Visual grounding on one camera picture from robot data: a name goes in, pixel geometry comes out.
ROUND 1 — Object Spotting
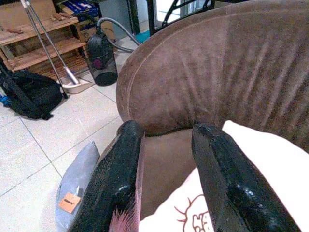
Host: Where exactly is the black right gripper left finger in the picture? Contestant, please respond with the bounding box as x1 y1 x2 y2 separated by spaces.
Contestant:
69 120 145 232

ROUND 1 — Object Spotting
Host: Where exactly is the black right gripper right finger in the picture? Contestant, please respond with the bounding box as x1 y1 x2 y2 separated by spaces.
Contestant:
191 123 301 232

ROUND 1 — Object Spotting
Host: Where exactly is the wooden shelf rack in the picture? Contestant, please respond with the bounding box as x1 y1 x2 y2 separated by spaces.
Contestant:
0 0 88 80

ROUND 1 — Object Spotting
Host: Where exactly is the beige dustpan with metal handle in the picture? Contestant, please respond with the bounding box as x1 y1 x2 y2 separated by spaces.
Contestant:
26 1 94 95

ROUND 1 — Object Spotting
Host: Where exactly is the cardboard box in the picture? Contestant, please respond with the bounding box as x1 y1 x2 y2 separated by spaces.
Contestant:
76 20 116 44

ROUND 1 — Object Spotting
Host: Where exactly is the blue printed box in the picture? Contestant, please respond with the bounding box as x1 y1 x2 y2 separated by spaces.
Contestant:
60 0 100 16

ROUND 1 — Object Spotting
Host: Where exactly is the brown suede sofa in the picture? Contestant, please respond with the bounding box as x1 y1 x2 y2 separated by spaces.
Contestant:
98 0 309 221

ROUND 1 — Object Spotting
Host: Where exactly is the white pillow with red print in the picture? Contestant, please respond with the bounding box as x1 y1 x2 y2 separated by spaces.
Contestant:
139 120 309 232

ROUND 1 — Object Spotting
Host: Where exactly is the grey vacuum hose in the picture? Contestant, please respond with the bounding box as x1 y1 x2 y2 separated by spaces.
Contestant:
96 17 141 53

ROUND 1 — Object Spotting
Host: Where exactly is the black mesh waste bin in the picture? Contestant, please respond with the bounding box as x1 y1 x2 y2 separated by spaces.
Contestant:
86 32 119 87

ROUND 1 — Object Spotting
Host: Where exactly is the black backpack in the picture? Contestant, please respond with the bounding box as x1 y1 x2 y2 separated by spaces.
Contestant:
0 63 69 120

